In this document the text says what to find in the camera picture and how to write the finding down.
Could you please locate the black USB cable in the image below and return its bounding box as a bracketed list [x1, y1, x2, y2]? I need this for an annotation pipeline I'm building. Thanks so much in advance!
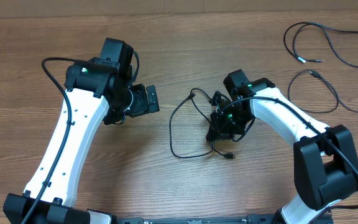
[283, 21, 358, 68]
[287, 69, 358, 114]
[168, 88, 236, 161]

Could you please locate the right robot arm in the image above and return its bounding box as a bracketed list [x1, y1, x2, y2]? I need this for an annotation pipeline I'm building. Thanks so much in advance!
[206, 70, 358, 223]

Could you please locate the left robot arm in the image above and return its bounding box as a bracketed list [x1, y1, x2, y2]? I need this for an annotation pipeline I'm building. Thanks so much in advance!
[3, 38, 159, 223]

